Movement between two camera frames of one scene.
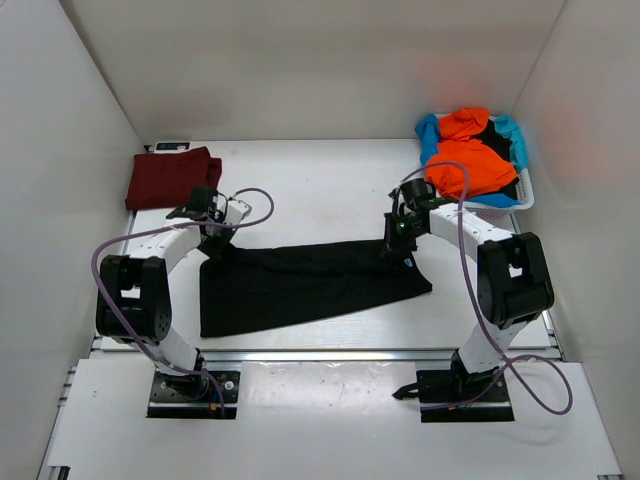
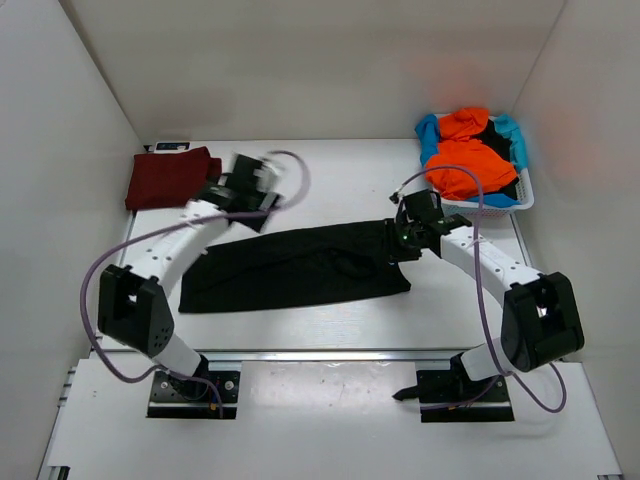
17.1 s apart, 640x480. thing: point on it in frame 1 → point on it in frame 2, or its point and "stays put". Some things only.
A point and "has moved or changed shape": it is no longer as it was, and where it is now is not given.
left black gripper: x=214 y=252 → x=263 y=198
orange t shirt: x=462 y=165 stays put
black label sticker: x=172 y=145 stays put
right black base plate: x=437 y=387 stays put
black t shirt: x=248 y=286 has moved or changed shape
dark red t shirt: x=166 y=180 stays put
